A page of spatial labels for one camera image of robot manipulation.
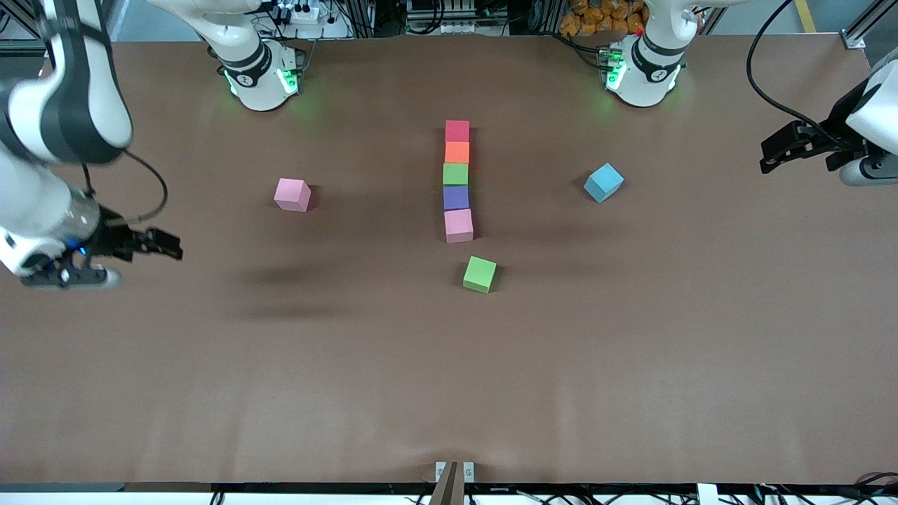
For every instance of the bag of orange fruit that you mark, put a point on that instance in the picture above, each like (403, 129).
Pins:
(596, 17)

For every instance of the purple foam block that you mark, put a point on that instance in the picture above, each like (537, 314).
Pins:
(456, 198)

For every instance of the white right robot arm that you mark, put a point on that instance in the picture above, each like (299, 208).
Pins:
(256, 84)

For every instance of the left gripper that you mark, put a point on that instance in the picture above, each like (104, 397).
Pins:
(833, 133)

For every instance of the small white bracket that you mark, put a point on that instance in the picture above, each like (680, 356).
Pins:
(703, 494)

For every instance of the red foam block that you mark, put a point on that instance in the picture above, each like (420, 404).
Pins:
(457, 131)

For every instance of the white power strip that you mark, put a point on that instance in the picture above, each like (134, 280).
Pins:
(305, 12)

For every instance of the white terminal strip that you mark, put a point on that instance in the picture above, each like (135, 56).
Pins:
(463, 28)

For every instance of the green foam block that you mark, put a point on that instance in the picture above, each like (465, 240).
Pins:
(455, 174)
(479, 273)

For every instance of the small metal bracket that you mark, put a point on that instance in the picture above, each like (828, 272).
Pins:
(440, 471)

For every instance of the aluminium frame corner post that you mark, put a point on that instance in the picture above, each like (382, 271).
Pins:
(854, 40)
(28, 19)

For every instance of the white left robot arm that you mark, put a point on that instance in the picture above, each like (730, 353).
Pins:
(642, 81)

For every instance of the aluminium profile post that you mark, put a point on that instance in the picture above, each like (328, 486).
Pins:
(365, 14)

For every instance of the orange foam block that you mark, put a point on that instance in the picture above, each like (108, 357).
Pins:
(457, 153)

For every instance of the blue foam block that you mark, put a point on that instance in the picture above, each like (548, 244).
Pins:
(603, 182)

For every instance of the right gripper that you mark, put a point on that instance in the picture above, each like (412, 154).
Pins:
(112, 239)

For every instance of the pink foam block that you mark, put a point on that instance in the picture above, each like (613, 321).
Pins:
(459, 226)
(291, 194)

